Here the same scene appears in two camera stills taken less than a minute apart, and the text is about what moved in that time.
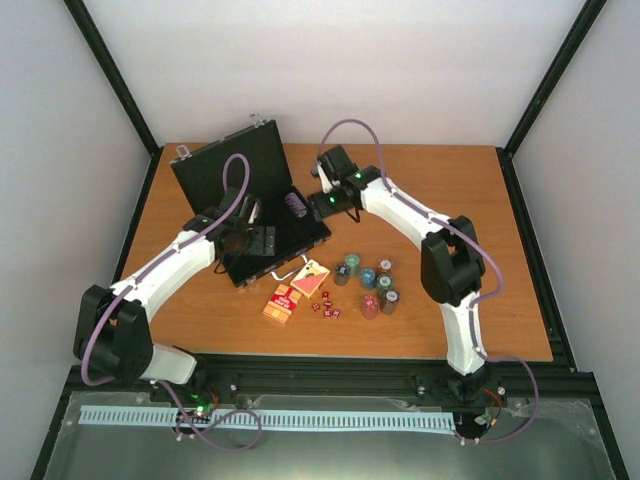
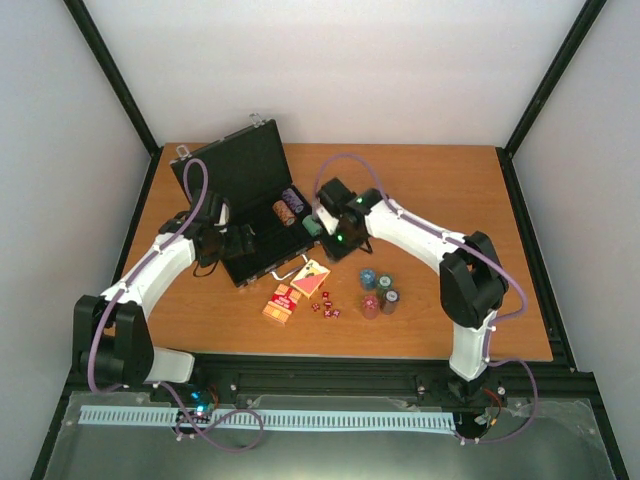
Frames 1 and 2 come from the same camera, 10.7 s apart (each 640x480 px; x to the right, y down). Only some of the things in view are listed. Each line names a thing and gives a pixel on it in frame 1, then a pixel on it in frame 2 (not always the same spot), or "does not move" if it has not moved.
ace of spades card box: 309,278 does not move
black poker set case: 250,158 does not move
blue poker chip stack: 368,278 does not move
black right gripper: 320,210 to 336,253
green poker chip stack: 353,262 to 311,225
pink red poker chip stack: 369,306 does not move
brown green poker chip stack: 389,302 does not move
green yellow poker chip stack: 383,282 does not move
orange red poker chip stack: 385,265 to 284,213
